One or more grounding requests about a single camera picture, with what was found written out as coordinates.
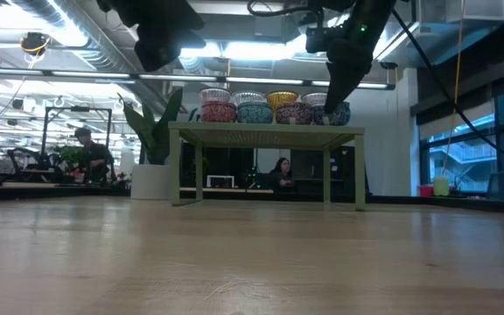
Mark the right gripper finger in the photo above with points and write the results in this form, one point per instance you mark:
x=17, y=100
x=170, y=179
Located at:
x=344, y=79

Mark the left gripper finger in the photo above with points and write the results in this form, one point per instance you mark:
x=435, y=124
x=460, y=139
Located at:
x=147, y=54
x=169, y=54

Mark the pink ribbed glass candle holder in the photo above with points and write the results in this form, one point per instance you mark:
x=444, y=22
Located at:
x=214, y=94
x=314, y=98

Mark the dark blue patterned candle tin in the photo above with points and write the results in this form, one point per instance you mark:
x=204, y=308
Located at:
x=344, y=116

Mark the purple patterned candle tin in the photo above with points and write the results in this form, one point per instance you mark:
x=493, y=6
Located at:
x=294, y=114

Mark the amber ribbed glass candle holder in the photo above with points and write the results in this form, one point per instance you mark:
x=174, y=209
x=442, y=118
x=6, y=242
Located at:
x=282, y=97

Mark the red patterned candle tin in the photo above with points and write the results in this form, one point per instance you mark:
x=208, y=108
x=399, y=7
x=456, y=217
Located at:
x=218, y=112

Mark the clear ribbed glass candle holder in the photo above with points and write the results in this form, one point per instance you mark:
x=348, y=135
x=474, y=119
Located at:
x=249, y=96

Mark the light blue patterned candle tin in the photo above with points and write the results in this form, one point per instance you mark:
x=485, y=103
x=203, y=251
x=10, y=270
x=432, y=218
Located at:
x=254, y=113

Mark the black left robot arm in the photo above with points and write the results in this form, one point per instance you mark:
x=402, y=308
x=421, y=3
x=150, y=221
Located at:
x=147, y=6

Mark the long ceiling light strip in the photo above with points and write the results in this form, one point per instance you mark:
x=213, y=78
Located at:
x=90, y=74

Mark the green perforated metal shelf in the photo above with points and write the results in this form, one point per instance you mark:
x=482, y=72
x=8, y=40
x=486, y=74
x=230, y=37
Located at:
x=256, y=131

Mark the round black ceiling device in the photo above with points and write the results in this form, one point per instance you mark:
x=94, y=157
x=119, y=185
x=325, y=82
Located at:
x=35, y=44

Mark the person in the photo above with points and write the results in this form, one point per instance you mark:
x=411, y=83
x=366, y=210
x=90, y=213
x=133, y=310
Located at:
x=282, y=175
x=94, y=157

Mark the snake plant in white pot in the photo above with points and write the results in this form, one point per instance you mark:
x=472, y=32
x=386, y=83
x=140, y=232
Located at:
x=151, y=179

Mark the small green bushy plant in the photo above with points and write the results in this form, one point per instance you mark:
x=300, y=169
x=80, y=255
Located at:
x=72, y=155

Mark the white framed screen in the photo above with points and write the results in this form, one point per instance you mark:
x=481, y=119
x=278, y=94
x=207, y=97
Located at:
x=220, y=176

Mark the red container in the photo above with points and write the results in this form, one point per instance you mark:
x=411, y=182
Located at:
x=426, y=191

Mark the pale green bucket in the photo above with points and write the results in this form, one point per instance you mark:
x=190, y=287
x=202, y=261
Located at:
x=441, y=186

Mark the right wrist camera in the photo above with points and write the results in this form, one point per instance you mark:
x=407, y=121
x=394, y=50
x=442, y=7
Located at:
x=322, y=39

